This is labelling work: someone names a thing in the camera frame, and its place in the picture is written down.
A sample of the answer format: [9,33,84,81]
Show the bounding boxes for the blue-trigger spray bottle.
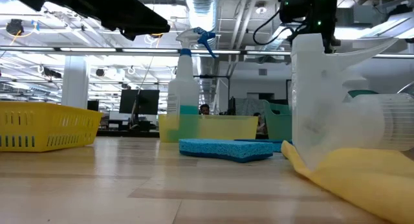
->
[166,26,217,142]

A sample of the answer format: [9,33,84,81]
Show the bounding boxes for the light blue sponge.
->
[179,138,274,164]

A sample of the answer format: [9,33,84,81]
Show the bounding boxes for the clear pump bottle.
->
[290,32,414,172]

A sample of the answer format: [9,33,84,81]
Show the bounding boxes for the white building column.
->
[61,55,90,109]

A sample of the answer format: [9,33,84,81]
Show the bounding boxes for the black computer monitor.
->
[118,89,160,116]

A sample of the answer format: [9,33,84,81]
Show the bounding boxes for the yellow slotted basket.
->
[0,101,104,153]

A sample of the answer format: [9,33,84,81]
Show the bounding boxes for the yellow translucent tray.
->
[158,114,259,143]

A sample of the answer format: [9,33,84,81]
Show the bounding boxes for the teal plastic bin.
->
[262,89,379,141]

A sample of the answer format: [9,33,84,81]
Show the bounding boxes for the yellow cloth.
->
[280,139,414,224]

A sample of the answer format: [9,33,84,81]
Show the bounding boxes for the silver ventilation duct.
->
[184,0,219,50]

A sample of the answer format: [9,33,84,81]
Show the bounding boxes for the black aluminium table frame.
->
[96,129,162,138]

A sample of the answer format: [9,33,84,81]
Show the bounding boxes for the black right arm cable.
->
[252,8,294,46]

